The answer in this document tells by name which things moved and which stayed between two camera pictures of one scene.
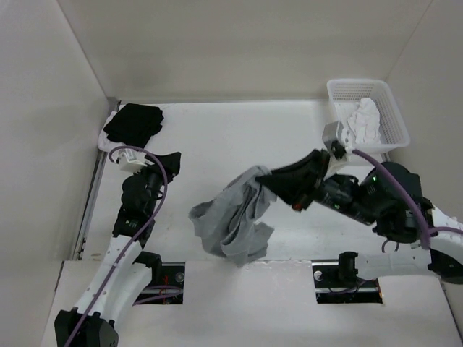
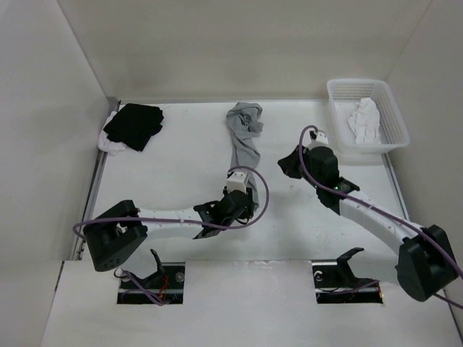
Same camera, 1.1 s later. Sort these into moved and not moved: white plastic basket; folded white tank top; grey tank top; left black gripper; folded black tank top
Moved: grey tank top; left black gripper
Not moved: folded white tank top; folded black tank top; white plastic basket
